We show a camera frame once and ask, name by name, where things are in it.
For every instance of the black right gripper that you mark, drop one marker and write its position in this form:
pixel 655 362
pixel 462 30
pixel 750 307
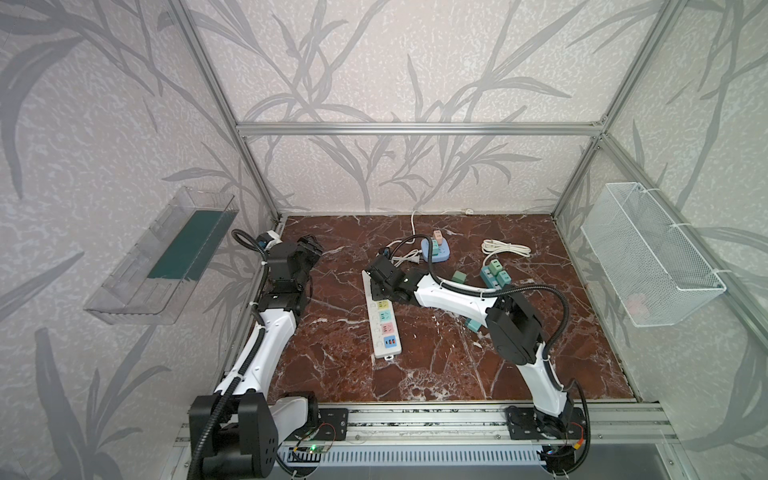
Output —
pixel 380 273

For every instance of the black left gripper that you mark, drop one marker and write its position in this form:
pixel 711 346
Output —
pixel 306 248

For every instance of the white multicolour power strip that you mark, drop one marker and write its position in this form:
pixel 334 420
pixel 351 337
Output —
pixel 382 322

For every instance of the light blue square socket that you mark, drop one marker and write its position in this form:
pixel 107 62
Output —
pixel 442 256

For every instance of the teal blue power strip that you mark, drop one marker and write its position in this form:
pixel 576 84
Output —
pixel 489 279

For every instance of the teal cube charger front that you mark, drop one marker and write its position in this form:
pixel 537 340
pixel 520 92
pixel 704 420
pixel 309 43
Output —
pixel 503 278

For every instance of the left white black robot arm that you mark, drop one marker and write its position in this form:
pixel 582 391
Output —
pixel 235 433

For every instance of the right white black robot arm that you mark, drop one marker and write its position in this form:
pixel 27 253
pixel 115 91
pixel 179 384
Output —
pixel 514 325

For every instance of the light green cube charger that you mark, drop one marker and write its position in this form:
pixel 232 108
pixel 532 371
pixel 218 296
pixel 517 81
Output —
pixel 459 277

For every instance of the clear plastic wall tray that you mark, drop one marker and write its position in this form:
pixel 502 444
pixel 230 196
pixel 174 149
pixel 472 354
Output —
pixel 155 280

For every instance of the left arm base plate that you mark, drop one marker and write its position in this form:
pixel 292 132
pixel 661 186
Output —
pixel 333 424

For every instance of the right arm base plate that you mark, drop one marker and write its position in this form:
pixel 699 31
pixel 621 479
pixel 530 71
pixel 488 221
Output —
pixel 528 423

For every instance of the white wire mesh basket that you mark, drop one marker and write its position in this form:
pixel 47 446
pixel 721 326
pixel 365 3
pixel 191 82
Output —
pixel 657 273

